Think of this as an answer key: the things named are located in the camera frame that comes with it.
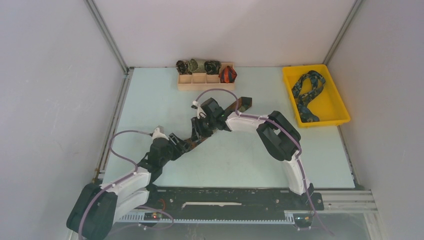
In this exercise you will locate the yellow plastic tray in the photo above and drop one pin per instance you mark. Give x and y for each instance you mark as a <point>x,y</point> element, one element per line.
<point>328,106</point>

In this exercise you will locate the wooden compartment box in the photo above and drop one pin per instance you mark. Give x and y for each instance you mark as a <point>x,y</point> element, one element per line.
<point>202,81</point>

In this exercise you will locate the aluminium frame rail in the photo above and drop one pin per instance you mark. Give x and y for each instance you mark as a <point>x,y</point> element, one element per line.
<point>335,201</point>

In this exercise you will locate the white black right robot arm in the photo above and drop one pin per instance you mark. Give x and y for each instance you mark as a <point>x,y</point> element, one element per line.
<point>279,137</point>

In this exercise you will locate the brown green patterned tie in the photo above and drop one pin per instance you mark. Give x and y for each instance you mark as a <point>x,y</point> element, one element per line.
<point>241,104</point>

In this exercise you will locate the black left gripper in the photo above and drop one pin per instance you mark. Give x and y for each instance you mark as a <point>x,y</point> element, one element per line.
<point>179,148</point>

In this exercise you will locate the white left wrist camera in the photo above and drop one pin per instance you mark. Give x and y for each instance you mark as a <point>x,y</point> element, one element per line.
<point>159,132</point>

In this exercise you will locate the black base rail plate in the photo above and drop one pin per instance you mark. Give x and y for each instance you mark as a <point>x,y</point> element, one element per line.
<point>231,204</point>

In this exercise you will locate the orange navy rolled tie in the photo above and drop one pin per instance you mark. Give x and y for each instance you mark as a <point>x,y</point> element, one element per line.
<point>228,75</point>

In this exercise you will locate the dark patterned rolled tie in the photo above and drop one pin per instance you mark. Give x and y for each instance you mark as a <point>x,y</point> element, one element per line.
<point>182,67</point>

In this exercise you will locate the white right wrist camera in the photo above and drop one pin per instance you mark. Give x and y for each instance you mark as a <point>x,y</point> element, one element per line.
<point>196,106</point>

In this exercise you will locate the blue patterned tie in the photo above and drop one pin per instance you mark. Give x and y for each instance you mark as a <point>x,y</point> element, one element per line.
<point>302,100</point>

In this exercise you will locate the olive green rolled tie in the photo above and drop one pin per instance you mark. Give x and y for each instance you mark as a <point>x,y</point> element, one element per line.
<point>196,65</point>

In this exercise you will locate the black green rolled tie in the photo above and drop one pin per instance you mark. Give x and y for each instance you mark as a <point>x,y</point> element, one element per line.
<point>212,67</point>

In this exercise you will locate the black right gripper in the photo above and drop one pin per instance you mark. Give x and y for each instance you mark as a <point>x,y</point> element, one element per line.
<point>197,132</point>

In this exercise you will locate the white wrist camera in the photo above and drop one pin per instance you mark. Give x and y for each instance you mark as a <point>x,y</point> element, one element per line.
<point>196,106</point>
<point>159,132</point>

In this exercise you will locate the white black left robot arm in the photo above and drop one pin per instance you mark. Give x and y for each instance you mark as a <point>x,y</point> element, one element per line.
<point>116,195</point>

